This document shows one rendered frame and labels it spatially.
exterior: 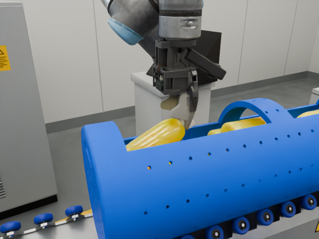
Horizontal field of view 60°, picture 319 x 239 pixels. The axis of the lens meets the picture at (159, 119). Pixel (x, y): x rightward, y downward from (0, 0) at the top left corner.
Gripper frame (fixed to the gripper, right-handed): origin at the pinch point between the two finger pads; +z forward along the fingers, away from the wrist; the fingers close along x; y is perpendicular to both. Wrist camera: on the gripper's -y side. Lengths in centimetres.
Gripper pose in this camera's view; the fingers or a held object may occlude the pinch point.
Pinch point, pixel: (184, 120)
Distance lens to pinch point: 69.4
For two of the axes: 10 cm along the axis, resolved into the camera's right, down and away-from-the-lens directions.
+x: 3.7, 3.8, -8.5
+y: -9.3, 1.5, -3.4
